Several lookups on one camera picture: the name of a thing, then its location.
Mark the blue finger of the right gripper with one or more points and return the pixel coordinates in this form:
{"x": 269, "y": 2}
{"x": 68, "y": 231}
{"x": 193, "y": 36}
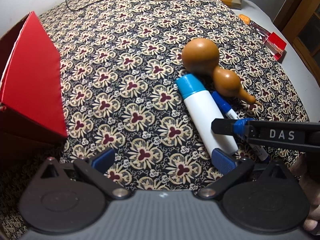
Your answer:
{"x": 239, "y": 127}

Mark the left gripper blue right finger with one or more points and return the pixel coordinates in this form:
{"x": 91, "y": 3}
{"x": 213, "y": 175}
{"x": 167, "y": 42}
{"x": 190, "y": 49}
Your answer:
{"x": 223, "y": 162}

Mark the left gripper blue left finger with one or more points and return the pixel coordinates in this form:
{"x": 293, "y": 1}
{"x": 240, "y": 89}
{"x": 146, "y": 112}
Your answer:
{"x": 103, "y": 160}

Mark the white bottle blue cap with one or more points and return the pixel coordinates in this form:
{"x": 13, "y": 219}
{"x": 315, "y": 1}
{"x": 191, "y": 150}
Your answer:
{"x": 203, "y": 110}

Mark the blue whiteboard marker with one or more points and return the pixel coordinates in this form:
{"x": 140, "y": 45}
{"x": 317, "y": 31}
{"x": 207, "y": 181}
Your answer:
{"x": 228, "y": 112}

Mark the brown calabash gourd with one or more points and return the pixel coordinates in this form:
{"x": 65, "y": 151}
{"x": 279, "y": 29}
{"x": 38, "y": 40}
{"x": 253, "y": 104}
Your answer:
{"x": 201, "y": 56}

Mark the person's right hand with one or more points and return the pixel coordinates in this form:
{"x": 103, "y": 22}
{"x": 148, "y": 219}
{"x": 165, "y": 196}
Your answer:
{"x": 311, "y": 190}

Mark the red cardboard box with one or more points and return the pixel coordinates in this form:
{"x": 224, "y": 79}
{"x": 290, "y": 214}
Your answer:
{"x": 31, "y": 101}

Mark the small red box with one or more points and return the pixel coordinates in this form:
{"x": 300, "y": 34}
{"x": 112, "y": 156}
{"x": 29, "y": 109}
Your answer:
{"x": 275, "y": 45}

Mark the orange key fob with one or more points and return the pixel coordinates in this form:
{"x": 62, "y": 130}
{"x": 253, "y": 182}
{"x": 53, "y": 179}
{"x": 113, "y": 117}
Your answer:
{"x": 245, "y": 19}

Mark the floral patterned tablecloth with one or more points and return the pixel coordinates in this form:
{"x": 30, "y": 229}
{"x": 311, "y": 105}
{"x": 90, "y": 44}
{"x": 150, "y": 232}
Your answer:
{"x": 120, "y": 60}

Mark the wooden glass cabinet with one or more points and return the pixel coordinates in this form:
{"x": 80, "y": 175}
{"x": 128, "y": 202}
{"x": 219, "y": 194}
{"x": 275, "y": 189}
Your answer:
{"x": 298, "y": 21}

